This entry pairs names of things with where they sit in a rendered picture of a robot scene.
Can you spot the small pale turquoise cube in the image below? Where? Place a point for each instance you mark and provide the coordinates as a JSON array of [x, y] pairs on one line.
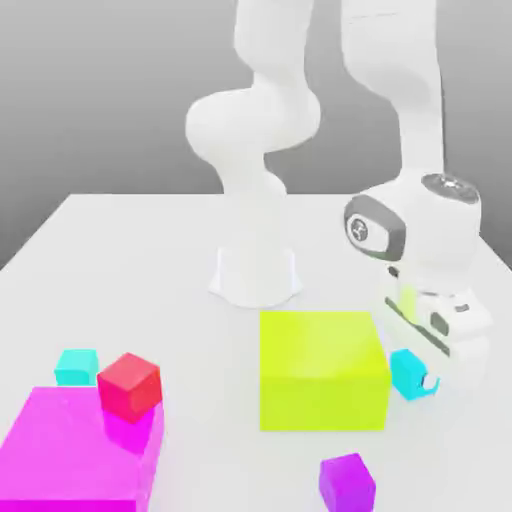
[[75, 366]]

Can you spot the large magenta box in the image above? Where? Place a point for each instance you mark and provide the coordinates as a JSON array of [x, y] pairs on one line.
[[60, 452]]

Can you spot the large yellow-green box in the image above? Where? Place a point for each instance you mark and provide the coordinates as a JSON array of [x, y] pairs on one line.
[[320, 372]]

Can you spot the small red cube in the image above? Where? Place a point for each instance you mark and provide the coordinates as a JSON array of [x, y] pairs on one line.
[[128, 386]]

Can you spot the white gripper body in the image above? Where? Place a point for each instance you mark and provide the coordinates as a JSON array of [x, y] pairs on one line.
[[464, 364]]

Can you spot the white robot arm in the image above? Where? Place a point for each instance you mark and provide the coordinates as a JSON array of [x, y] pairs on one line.
[[256, 132]]

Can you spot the small purple cube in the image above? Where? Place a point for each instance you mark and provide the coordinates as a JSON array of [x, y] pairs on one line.
[[346, 482]]

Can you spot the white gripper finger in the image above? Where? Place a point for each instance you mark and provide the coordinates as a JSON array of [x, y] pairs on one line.
[[431, 382]]

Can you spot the small cyan cube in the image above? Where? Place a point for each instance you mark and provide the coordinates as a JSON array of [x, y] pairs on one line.
[[406, 374]]

